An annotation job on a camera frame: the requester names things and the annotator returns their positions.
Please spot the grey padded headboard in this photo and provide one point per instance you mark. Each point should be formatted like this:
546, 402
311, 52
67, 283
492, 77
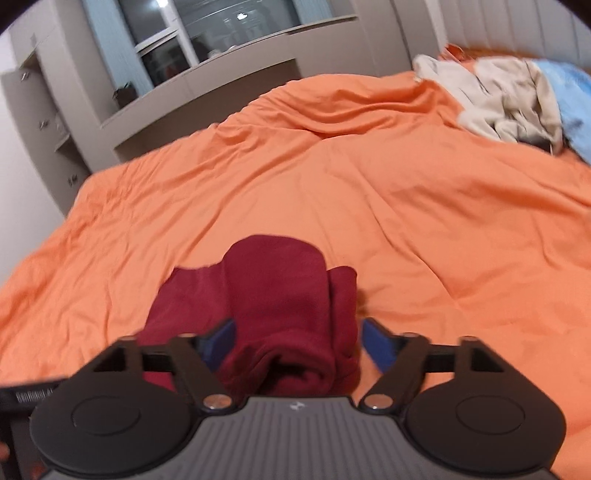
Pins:
508, 25

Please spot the dark red shirt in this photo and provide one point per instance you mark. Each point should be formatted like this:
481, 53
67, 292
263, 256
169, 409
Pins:
277, 295

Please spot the beige crumpled garment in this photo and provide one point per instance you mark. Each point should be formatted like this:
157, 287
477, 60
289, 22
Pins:
503, 97

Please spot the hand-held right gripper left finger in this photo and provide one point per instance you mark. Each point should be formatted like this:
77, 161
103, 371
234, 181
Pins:
220, 344

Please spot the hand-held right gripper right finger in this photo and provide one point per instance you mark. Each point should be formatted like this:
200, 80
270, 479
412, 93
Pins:
378, 344

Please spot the window with blue curtains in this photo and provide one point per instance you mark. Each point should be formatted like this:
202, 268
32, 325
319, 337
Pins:
207, 27

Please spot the light blue cloth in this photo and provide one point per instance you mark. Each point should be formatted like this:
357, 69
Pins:
570, 101

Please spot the orange blanket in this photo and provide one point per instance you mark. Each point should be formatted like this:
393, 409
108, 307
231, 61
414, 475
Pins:
323, 184

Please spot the grey built-in shelf unit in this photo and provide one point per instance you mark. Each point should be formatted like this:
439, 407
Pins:
207, 83

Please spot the small dark box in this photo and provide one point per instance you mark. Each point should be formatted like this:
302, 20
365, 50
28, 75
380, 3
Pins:
124, 94

